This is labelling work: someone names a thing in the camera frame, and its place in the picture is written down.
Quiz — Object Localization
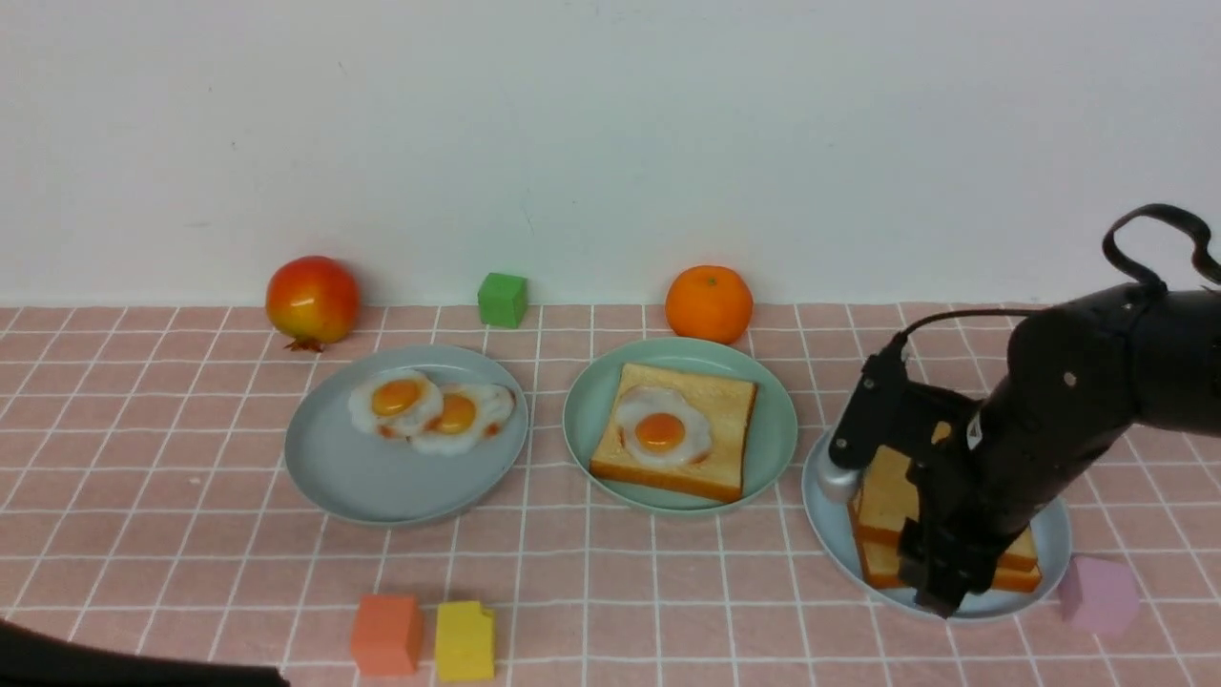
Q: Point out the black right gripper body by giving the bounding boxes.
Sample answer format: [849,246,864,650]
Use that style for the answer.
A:
[897,382,1081,555]

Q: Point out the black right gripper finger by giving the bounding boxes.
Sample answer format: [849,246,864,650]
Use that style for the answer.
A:
[916,549,1002,620]
[897,517,945,593]

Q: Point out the toast slice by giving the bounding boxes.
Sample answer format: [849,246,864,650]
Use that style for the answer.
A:
[590,364,757,504]
[849,447,1039,574]
[856,541,1043,593]

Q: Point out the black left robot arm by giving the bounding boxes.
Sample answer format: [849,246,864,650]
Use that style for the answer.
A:
[1,621,289,686]

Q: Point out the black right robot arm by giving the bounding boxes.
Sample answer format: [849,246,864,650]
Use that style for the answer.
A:
[889,286,1219,617]

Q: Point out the grey-blue plate with bread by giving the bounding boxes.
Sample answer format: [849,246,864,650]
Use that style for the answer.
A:
[801,434,1073,625]

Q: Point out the pink block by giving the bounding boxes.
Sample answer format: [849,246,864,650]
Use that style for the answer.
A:
[1057,555,1140,635]

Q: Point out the green centre plate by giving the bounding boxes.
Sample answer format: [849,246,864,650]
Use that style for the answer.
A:
[560,338,799,517]

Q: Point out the orange mandarin fruit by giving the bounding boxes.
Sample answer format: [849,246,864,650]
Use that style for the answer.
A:
[664,264,755,347]

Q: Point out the yellow notched block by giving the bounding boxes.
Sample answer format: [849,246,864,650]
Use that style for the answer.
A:
[433,600,496,683]

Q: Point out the green cube block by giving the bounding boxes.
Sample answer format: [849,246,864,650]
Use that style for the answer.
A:
[477,271,527,329]

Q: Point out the orange cube block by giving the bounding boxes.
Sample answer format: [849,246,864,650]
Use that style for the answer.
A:
[349,594,424,677]

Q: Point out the grey-blue plate with eggs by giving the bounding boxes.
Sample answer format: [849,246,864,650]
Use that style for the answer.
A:
[283,347,530,527]

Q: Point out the red yellow pomegranate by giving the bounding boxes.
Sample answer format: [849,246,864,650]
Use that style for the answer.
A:
[263,254,361,353]

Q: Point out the pink checked tablecloth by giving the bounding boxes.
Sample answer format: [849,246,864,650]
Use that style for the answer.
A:
[1,305,1220,686]

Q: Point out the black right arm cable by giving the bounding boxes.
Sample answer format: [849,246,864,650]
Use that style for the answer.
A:
[893,203,1221,359]

